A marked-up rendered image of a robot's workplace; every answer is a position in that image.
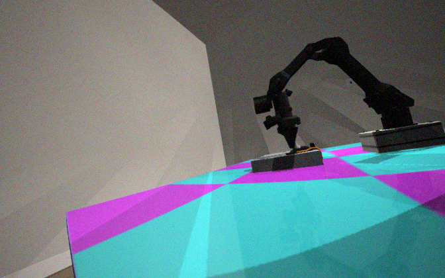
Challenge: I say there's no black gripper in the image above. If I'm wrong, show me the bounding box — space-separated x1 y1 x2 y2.
275 106 301 149

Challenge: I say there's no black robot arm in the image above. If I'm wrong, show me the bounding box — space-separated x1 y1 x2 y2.
253 36 418 130

